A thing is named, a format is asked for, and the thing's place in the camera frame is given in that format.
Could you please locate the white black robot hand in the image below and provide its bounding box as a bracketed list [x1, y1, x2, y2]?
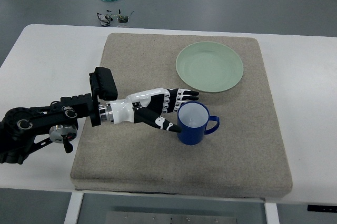
[106, 88, 199, 133]

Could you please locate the blue cup white inside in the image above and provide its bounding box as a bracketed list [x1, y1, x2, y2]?
[177, 101, 220, 146]

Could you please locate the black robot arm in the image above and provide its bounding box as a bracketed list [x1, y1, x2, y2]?
[1, 67, 118, 164]

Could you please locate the light green plate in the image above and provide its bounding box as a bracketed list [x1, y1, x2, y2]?
[176, 42, 244, 93]

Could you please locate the black table control panel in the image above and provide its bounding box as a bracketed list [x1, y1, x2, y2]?
[307, 205, 337, 213]

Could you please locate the white table frame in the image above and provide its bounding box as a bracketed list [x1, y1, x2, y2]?
[64, 192, 280, 224]

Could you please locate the grey metal base plate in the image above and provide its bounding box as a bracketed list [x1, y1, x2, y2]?
[105, 211, 237, 224]

